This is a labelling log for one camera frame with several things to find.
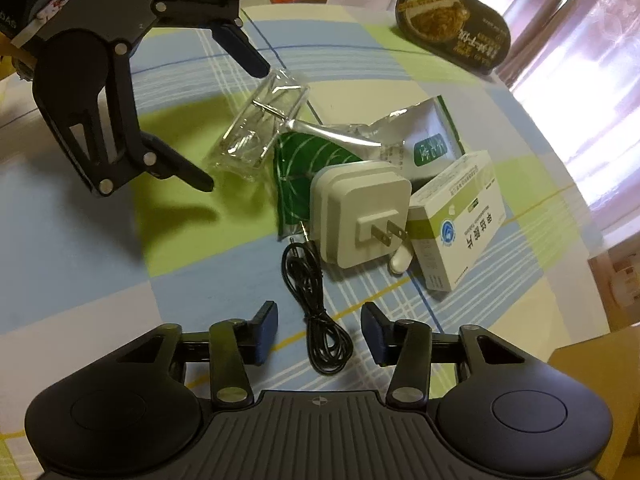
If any black audio cable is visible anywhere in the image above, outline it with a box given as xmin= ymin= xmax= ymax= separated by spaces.
xmin=280 ymin=221 xmax=356 ymax=376

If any clear plastic container with clip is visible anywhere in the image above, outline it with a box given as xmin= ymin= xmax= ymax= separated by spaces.
xmin=205 ymin=70 xmax=310 ymax=181

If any white blue medicine box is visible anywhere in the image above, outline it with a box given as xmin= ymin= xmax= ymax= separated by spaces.
xmin=407 ymin=151 xmax=506 ymax=292

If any white power adapter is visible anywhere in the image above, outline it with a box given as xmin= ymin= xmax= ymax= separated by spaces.
xmin=309 ymin=162 xmax=411 ymax=269

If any small white oval object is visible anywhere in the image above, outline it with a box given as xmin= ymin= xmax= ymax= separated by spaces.
xmin=388 ymin=240 xmax=414 ymax=275

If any green leaf pattern packet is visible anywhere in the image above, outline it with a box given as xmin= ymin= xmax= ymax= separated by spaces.
xmin=273 ymin=132 xmax=361 ymax=238

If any checkered tablecloth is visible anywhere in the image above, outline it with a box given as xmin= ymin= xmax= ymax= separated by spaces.
xmin=0 ymin=3 xmax=612 ymax=480

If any silver foil pouch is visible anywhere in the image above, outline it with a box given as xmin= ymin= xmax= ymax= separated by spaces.
xmin=285 ymin=96 xmax=465 ymax=183

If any black instant noodle bowl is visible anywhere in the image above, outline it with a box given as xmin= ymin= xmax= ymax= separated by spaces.
xmin=395 ymin=0 xmax=511 ymax=75

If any pink curtain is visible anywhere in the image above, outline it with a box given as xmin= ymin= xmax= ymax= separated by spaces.
xmin=480 ymin=0 xmax=639 ymax=234

